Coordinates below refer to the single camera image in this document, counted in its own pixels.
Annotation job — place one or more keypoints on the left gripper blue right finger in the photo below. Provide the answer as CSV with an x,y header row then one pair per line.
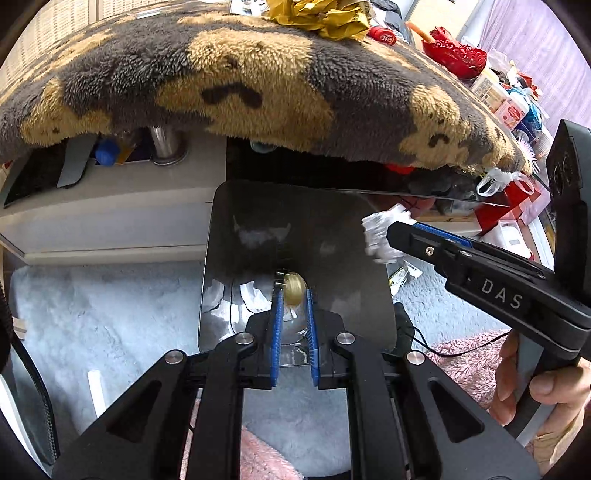
x,y
407,418

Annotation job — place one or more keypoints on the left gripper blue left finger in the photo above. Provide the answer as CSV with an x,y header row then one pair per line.
x,y
183,417

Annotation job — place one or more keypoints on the small gold round piece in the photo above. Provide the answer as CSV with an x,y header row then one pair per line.
x,y
294,289

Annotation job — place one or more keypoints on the white tissue wad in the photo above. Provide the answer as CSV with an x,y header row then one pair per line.
x,y
375,227

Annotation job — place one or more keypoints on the red Skittles candy tube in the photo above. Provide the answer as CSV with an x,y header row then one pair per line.
x,y
383,35

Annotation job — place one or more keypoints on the yellow wrapper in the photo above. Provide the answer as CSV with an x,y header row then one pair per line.
x,y
333,19

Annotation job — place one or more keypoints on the red openwork basket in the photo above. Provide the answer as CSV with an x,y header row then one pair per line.
x,y
462,60

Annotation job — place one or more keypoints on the metal table leg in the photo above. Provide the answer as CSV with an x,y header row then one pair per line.
x,y
170,146

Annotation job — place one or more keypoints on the orange stick in basket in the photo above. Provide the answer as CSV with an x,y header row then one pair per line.
x,y
423,34

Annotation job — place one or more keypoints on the brown bear-pattern plush blanket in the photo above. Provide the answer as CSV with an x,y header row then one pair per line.
x,y
185,63

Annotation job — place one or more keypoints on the woven beige folding screen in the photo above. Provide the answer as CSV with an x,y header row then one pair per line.
x,y
55,21

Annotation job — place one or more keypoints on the white plastic bag handle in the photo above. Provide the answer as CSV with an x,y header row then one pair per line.
x,y
495,181

